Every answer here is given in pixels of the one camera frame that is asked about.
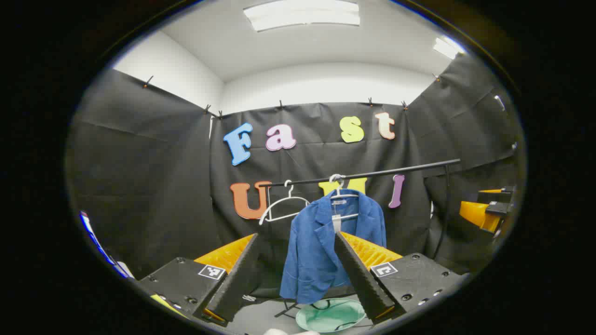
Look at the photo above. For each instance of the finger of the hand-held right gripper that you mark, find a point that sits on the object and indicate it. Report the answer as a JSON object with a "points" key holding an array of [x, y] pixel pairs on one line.
{"points": [[496, 196], [479, 216]]}

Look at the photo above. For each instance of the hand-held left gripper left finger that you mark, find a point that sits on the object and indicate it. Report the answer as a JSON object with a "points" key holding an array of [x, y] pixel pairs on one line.
{"points": [[237, 279]]}

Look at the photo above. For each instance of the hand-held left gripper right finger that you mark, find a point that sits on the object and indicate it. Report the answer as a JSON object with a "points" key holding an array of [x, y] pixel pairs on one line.
{"points": [[363, 279]]}

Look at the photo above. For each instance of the green laundry hamper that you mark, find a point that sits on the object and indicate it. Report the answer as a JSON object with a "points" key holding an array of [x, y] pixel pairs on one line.
{"points": [[330, 316]]}

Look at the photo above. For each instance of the white hanger with crossbar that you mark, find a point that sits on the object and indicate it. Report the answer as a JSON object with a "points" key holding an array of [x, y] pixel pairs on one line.
{"points": [[343, 197]]}

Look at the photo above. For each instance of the black clothes rack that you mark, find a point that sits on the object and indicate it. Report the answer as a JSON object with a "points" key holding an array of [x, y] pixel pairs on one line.
{"points": [[396, 171]]}

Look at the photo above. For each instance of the empty white hanger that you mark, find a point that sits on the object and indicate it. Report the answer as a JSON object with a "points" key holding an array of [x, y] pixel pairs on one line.
{"points": [[290, 193]]}

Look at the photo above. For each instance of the small ceiling light panel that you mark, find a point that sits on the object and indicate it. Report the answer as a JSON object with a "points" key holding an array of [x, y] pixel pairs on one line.
{"points": [[448, 47]]}

